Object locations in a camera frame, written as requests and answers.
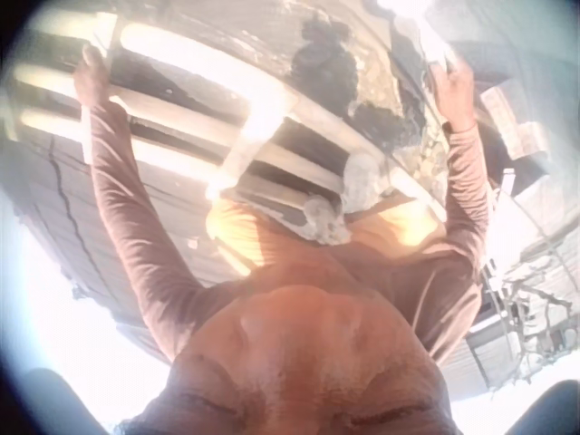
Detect person's left hand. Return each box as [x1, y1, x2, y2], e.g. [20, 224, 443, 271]
[72, 43, 112, 109]

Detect person's right hand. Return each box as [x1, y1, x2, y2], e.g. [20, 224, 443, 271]
[427, 57, 478, 133]

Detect grey patterned block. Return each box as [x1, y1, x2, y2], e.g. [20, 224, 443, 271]
[478, 84, 546, 160]

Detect bare branch tangle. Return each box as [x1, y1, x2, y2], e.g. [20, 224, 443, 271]
[488, 270, 577, 389]

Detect white post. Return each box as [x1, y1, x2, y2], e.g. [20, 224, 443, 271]
[499, 167, 518, 201]

